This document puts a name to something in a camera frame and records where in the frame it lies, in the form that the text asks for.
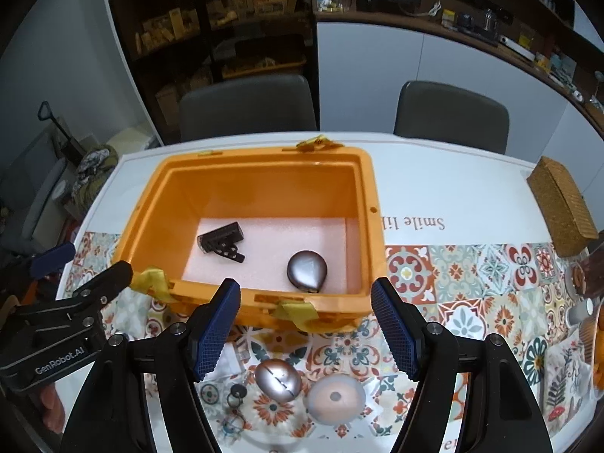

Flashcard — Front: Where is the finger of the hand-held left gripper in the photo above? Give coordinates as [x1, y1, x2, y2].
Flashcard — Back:
[71, 260, 134, 313]
[28, 242, 77, 280]

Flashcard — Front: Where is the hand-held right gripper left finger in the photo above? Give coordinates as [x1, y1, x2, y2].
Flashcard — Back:
[70, 277, 242, 453]

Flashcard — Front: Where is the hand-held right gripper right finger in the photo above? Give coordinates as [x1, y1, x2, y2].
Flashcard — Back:
[370, 277, 554, 453]

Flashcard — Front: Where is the metallic egg-shaped shell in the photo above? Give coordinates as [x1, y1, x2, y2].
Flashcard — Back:
[255, 359, 301, 404]

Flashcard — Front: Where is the translucent dome lid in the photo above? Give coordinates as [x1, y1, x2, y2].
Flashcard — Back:
[304, 373, 367, 425]

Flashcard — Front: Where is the black metal bracket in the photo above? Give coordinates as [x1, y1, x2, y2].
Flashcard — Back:
[197, 222, 246, 264]

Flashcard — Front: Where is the grey teardrop-shaped case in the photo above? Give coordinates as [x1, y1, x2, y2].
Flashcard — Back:
[286, 250, 328, 293]

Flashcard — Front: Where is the orange plastic crate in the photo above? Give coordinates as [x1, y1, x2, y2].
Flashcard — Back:
[112, 144, 387, 333]

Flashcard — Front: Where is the person's left hand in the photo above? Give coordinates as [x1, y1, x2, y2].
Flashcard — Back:
[29, 377, 67, 435]

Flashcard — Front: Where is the yellow tape strip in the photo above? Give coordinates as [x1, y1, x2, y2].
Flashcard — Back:
[274, 299, 322, 333]
[282, 135, 345, 154]
[129, 267, 174, 302]

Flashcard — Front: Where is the patterned tile tablecloth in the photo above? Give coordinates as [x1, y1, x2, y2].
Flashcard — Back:
[71, 231, 600, 453]

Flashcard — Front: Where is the patterned cloth bag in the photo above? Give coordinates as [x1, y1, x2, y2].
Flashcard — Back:
[71, 146, 119, 208]

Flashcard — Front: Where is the white foam liner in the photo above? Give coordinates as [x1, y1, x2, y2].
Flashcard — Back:
[182, 217, 354, 293]

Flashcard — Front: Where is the white box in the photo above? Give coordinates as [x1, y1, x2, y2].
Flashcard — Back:
[106, 125, 161, 156]

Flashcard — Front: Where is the cardboard box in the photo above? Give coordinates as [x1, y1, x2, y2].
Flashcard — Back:
[156, 82, 182, 128]

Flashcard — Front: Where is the grey cup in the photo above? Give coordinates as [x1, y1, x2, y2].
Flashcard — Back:
[569, 298, 594, 326]

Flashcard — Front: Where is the brown wooden object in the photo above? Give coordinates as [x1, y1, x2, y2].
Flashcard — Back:
[571, 257, 604, 298]

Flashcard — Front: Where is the woven brown basket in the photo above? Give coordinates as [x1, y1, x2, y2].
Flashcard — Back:
[527, 156, 599, 258]

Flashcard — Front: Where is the grey padded chair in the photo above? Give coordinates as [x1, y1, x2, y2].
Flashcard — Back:
[394, 80, 510, 154]
[178, 74, 318, 142]

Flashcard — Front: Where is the white cabinet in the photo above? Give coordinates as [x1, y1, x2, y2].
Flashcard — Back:
[316, 14, 604, 161]

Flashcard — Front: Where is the dark wooden shelf unit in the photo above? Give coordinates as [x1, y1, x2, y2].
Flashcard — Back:
[101, 0, 318, 145]

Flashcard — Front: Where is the black-handled shovel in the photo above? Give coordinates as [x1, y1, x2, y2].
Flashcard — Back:
[38, 101, 83, 161]

